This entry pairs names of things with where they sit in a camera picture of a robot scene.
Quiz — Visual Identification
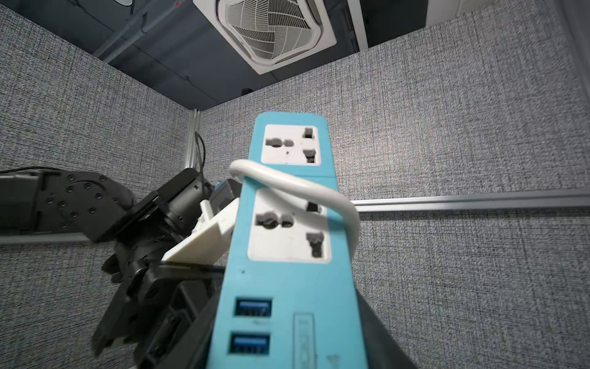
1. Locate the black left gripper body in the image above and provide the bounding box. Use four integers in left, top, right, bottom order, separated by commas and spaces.
92, 225, 225, 364

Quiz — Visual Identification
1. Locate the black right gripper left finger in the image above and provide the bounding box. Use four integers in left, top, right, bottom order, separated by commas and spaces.
170, 290, 221, 368

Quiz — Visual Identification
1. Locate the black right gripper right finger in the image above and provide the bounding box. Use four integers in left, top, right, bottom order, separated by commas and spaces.
356, 290, 417, 369

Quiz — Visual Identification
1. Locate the teal power strip with sockets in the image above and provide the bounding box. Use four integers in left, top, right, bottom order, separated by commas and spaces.
206, 111, 370, 369

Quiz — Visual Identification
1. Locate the white power strip cord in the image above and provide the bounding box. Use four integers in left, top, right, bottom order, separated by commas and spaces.
227, 158, 361, 259

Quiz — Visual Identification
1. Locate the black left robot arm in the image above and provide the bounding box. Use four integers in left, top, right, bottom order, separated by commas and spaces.
1, 168, 224, 368

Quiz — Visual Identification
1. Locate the ceiling air conditioner vent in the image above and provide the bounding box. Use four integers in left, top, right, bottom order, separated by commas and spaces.
193, 0, 336, 75

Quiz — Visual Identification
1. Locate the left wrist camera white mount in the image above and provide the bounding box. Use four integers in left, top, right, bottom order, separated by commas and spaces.
162, 178, 242, 264

